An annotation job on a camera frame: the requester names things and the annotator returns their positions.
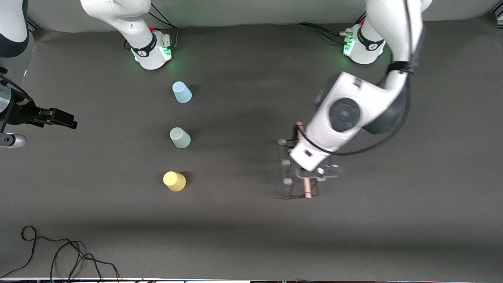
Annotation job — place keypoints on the grey table mat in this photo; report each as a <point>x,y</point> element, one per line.
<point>235,236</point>

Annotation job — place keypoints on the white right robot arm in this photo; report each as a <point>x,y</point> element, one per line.
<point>129,23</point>

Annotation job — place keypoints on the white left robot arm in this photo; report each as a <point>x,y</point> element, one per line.
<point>369,94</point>

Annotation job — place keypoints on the black frame rail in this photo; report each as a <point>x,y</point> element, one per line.
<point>499,15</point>
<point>35,26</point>

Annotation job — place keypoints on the pale green plastic cup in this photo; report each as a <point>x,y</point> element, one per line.
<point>180,138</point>

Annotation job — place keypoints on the light blue plastic cup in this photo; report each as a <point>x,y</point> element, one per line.
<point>182,93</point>

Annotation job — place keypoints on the yellow plastic cup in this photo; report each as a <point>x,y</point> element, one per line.
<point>174,181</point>

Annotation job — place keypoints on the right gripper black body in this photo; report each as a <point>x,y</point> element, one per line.
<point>24,113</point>

